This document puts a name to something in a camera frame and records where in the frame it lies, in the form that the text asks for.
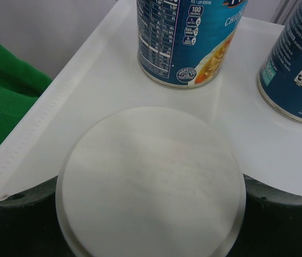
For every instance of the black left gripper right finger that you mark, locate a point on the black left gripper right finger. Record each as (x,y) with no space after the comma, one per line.
(272,223)

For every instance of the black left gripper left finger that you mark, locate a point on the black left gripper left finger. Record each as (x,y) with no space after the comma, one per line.
(29,224)

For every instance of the yellow labelled can white lid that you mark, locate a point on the yellow labelled can white lid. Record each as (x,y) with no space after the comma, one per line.
(150,181)

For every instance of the blue labelled open-top can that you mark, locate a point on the blue labelled open-top can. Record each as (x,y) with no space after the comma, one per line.
(280,77)

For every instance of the blue chicken noodle soup can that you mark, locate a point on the blue chicken noodle soup can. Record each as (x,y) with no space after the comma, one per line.
(183,44)

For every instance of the green tank top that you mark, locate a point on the green tank top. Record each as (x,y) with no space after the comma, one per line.
(21,85)

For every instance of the white plastic cube cabinet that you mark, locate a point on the white plastic cube cabinet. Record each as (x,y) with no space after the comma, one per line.
(103,77)

